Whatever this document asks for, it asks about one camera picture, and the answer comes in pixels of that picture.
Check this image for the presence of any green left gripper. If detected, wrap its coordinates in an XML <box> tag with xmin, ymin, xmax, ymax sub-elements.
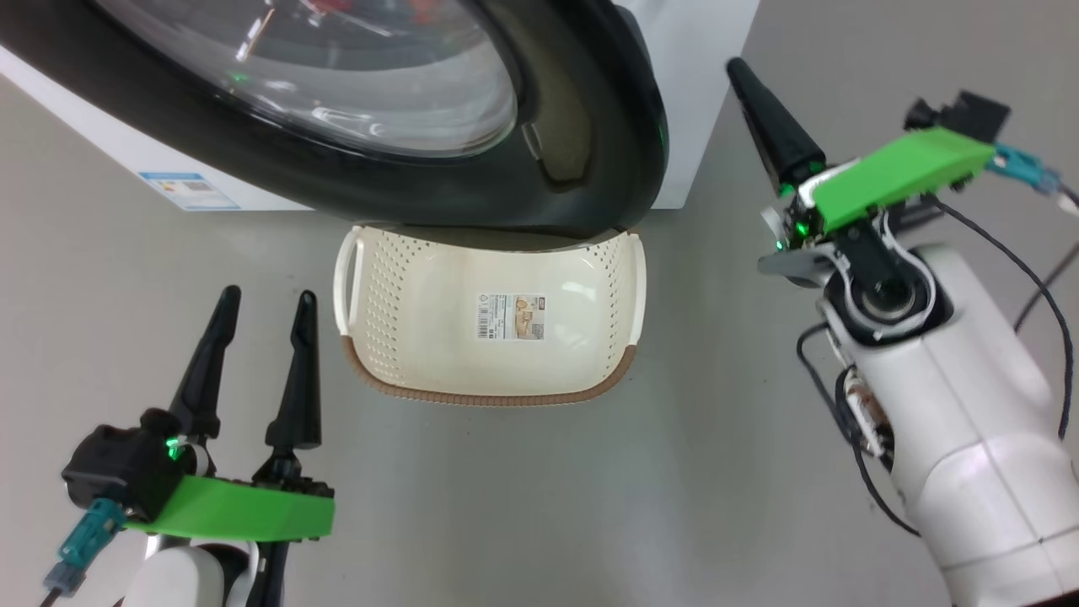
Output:
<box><xmin>125</xmin><ymin>285</ymin><xmax>336</xmax><ymax>542</ymax></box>

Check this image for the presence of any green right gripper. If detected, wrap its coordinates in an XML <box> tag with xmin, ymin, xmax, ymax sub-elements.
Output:
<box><xmin>727</xmin><ymin>57</ymin><xmax>997</xmax><ymax>289</ymax></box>

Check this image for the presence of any black glass washing machine door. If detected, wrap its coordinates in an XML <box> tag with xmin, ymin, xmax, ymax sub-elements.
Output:
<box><xmin>0</xmin><ymin>0</ymin><xmax>669</xmax><ymax>239</ymax></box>

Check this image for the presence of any white washing machine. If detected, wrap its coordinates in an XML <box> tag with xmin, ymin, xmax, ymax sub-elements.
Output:
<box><xmin>0</xmin><ymin>0</ymin><xmax>760</xmax><ymax>212</ymax></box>

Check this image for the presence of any cream plastic laundry basket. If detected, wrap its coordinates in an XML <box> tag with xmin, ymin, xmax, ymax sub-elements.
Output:
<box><xmin>333</xmin><ymin>226</ymin><xmax>648</xmax><ymax>408</ymax></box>

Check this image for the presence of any paper label on basket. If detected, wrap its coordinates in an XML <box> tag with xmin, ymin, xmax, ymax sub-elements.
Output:
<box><xmin>477</xmin><ymin>293</ymin><xmax>546</xmax><ymax>341</ymax></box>

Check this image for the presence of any blue energy label sticker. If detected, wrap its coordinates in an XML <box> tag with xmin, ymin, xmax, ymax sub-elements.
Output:
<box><xmin>139</xmin><ymin>172</ymin><xmax>241</xmax><ymax>212</ymax></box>

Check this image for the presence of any teal left cable connector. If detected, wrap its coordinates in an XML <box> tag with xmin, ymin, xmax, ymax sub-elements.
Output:
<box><xmin>44</xmin><ymin>497</ymin><xmax>123</xmax><ymax>595</ymax></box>

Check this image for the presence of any teal cable connector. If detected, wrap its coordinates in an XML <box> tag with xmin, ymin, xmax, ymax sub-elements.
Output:
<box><xmin>44</xmin><ymin>497</ymin><xmax>123</xmax><ymax>595</ymax></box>
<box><xmin>990</xmin><ymin>143</ymin><xmax>1063</xmax><ymax>196</ymax></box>

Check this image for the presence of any teal right cable connector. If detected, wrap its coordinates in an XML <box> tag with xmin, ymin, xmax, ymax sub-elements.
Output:
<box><xmin>990</xmin><ymin>143</ymin><xmax>1063</xmax><ymax>196</ymax></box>

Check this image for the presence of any thin black cable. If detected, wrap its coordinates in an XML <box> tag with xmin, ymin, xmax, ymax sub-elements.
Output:
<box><xmin>797</xmin><ymin>323</ymin><xmax>920</xmax><ymax>537</ymax></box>
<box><xmin>923</xmin><ymin>192</ymin><xmax>1076</xmax><ymax>441</ymax></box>
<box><xmin>1014</xmin><ymin>243</ymin><xmax>1079</xmax><ymax>331</ymax></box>

